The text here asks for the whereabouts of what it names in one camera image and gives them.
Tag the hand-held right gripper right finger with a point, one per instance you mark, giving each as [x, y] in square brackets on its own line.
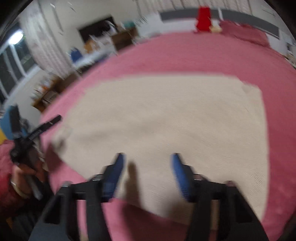
[181, 178]

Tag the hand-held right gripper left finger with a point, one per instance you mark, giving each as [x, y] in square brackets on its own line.
[113, 180]

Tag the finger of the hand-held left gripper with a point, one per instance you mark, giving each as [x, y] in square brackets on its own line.
[15, 122]
[45, 127]

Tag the cream ribbed hem sweater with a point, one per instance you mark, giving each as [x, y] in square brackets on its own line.
[161, 115]

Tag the person's left forearm red sleeve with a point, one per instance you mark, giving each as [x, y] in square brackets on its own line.
[9, 201]

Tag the person's left hand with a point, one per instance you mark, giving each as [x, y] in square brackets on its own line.
[20, 180]

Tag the wooden side table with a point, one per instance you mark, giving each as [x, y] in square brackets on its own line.
[62, 84]

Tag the window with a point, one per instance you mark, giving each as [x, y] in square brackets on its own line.
[11, 64]

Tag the blue chair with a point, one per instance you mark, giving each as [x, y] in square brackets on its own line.
[75, 55]

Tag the silver white pillow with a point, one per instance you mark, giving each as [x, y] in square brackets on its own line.
[92, 59]

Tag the black television screen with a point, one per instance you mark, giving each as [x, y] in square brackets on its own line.
[92, 30]

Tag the wooden desk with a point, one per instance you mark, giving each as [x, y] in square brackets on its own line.
[122, 39]

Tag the white appliance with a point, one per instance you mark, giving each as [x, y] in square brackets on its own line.
[109, 26]

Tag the pink plush bed blanket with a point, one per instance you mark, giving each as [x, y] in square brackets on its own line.
[185, 53]

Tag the teal storage basket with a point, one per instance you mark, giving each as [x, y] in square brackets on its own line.
[128, 24]

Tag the small beige plush item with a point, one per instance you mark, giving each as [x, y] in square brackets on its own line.
[215, 28]

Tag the pink pillow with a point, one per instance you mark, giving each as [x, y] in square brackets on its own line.
[245, 33]

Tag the red hanging garment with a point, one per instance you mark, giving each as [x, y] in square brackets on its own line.
[203, 19]

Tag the grey and white headboard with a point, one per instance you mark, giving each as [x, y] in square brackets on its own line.
[180, 15]

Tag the white nightstand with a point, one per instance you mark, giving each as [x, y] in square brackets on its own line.
[290, 54]

